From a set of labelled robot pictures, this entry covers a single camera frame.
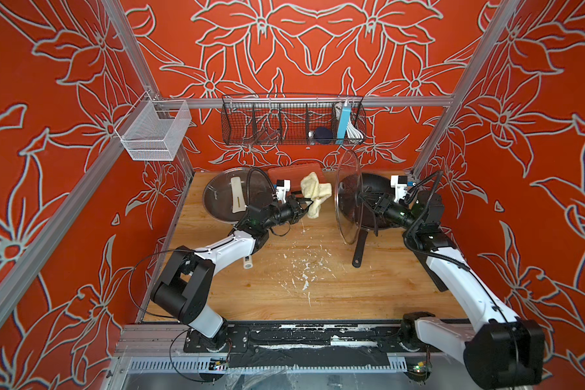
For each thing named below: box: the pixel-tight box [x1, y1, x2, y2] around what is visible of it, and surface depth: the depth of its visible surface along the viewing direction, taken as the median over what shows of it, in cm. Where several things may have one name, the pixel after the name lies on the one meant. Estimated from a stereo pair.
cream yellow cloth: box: [300, 171, 332, 219], surface depth 78 cm
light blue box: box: [337, 104, 352, 139], surface depth 90 cm
